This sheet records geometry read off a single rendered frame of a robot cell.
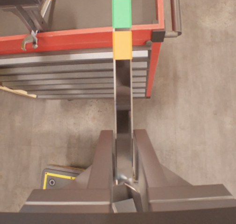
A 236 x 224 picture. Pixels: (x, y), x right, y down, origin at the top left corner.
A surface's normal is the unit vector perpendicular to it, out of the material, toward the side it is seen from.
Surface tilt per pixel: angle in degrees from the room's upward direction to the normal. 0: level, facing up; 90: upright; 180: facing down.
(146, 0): 0
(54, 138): 0
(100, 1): 0
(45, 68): 14
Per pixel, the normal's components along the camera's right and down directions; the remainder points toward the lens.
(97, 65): -0.14, 0.09
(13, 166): -0.14, -0.15
